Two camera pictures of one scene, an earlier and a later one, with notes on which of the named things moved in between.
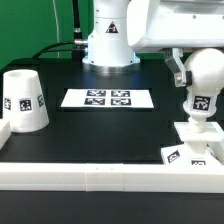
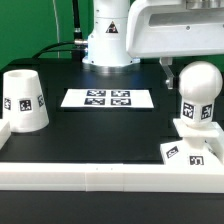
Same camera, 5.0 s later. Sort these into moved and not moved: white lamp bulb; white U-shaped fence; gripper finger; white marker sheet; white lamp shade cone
Moved: gripper finger; white lamp bulb
Not moved: white marker sheet; white U-shaped fence; white lamp shade cone
